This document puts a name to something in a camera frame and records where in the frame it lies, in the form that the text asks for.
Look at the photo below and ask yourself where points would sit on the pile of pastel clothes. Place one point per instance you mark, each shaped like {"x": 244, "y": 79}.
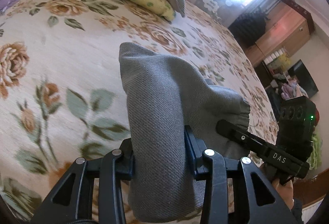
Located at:
{"x": 288, "y": 87}

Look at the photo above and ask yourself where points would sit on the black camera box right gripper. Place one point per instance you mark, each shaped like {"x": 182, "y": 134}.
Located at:
{"x": 296, "y": 120}

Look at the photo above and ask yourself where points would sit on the floral bed blanket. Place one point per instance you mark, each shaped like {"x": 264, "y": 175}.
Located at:
{"x": 61, "y": 92}

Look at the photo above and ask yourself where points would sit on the wooden wardrobe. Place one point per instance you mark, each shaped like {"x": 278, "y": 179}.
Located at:
{"x": 289, "y": 27}

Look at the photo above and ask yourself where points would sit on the black television screen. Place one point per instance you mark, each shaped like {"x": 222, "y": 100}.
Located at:
{"x": 304, "y": 78}

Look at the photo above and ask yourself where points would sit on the person's right hand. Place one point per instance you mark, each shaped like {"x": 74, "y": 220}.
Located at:
{"x": 285, "y": 191}

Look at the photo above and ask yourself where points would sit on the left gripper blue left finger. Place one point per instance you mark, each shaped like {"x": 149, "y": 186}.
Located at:
{"x": 71, "y": 198}

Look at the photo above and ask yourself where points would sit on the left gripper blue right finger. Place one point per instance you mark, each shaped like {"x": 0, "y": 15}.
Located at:
{"x": 236, "y": 191}

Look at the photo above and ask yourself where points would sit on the black hanging clothing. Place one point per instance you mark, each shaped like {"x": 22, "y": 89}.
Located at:
{"x": 248, "y": 28}

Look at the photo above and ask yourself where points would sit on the green knitted cloth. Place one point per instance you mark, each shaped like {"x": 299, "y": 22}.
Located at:
{"x": 315, "y": 159}

